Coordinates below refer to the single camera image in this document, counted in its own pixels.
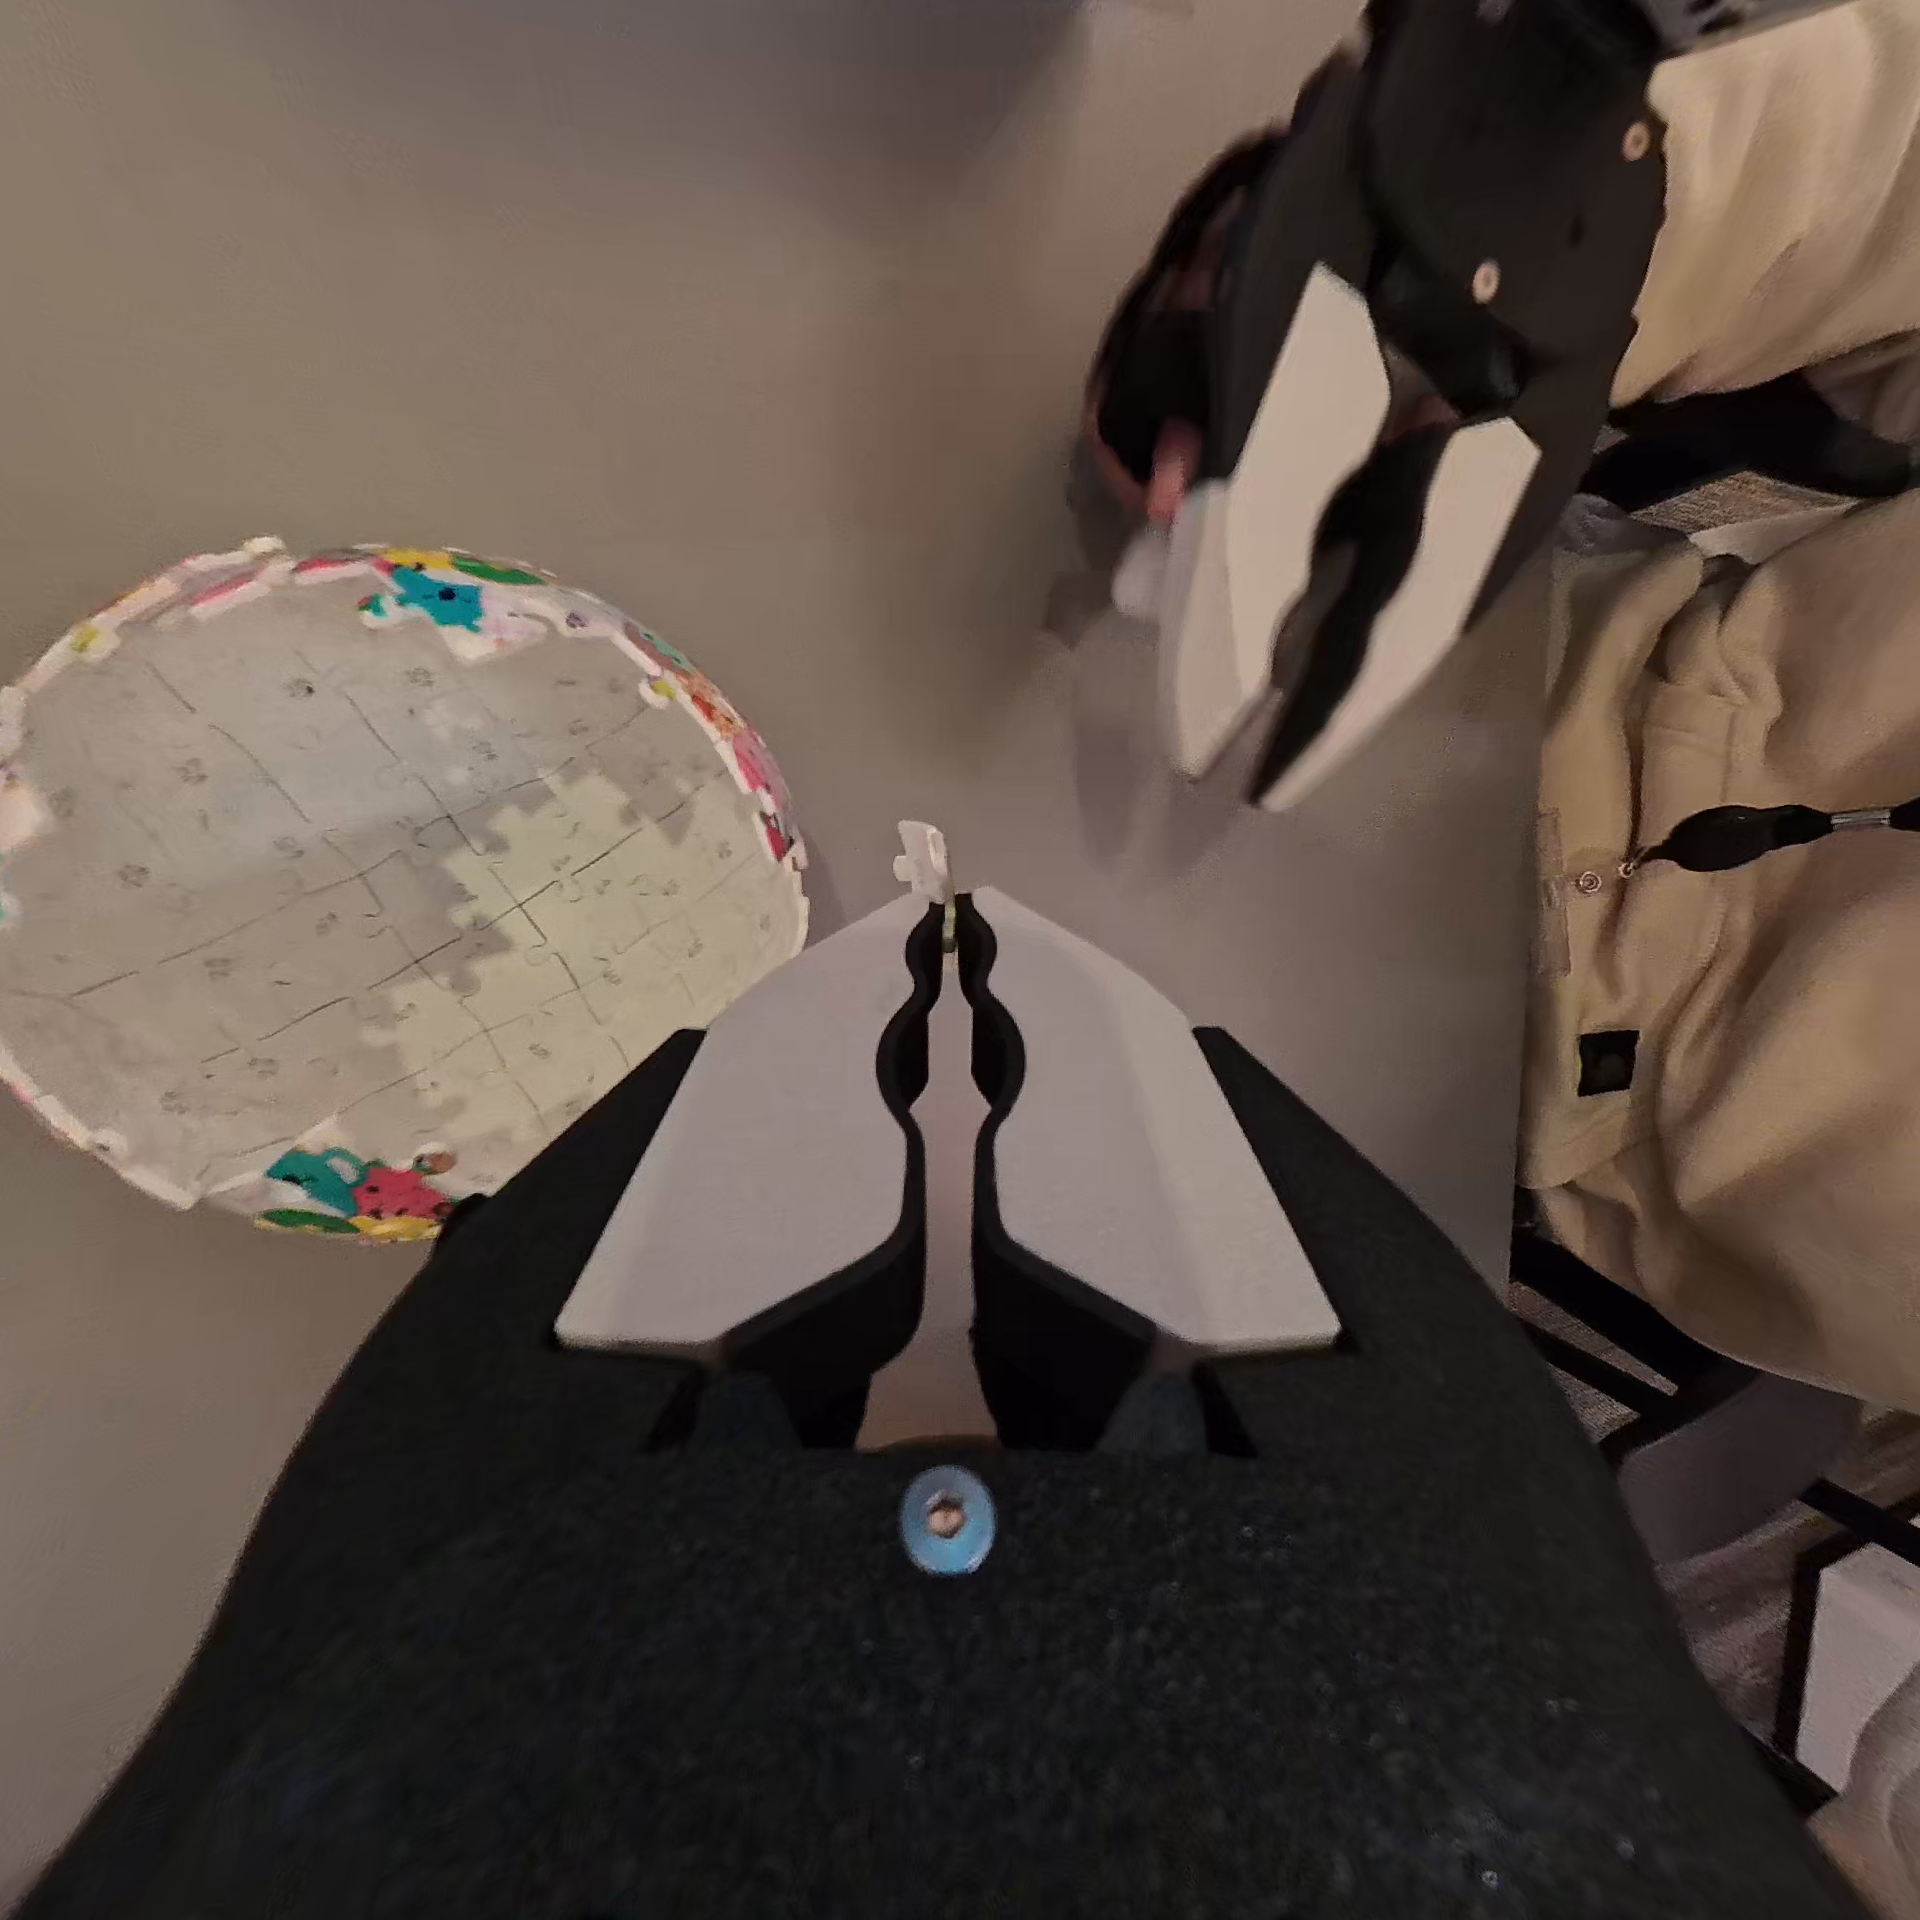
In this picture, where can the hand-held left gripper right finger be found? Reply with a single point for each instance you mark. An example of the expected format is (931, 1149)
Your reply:
(1144, 1157)

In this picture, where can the person's right hand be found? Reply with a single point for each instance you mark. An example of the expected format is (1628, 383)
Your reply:
(1167, 473)

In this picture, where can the colourful puzzle ball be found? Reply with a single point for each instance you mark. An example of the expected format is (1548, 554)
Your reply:
(370, 898)

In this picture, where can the double jigsaw puzzle piece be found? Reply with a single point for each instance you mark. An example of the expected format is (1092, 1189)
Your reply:
(921, 861)

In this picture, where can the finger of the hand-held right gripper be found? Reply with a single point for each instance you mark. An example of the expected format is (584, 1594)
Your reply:
(1451, 575)
(1275, 497)

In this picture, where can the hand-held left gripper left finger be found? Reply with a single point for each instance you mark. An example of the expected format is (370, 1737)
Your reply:
(766, 1157)

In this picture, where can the black metal frame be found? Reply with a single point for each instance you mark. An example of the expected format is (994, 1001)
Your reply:
(1570, 1317)

